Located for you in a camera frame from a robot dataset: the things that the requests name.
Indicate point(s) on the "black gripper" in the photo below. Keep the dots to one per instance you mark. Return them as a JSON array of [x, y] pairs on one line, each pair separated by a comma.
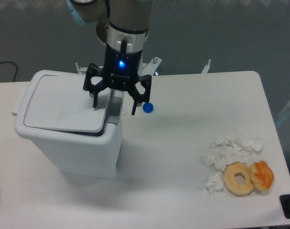
[[122, 69]]

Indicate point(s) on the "white trash can lid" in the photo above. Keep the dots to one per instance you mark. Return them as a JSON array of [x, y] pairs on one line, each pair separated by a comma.
[[59, 103]]

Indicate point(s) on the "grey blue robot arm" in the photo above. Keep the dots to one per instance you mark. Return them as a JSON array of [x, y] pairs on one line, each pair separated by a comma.
[[128, 24]]

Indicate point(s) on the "blue bottle cap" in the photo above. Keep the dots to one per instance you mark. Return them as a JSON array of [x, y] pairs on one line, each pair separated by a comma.
[[148, 107]]

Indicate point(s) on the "white trash can body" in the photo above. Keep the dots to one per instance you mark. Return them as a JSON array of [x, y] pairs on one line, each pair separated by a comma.
[[71, 152]]

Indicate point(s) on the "large crumpled white tissue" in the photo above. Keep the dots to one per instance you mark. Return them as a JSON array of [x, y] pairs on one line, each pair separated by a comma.
[[227, 149]]

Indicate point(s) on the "small crumpled white tissue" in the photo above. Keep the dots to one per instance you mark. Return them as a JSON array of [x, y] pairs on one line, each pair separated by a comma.
[[214, 183]]

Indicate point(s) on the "orange glazed twisted bun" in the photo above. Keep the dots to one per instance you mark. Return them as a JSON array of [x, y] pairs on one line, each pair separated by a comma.
[[261, 175]]

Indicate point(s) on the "white bracket post right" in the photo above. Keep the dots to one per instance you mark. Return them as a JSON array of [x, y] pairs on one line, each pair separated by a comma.
[[206, 67]]

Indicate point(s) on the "plain ring donut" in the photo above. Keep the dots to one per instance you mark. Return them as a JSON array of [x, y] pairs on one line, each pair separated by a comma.
[[236, 178]]

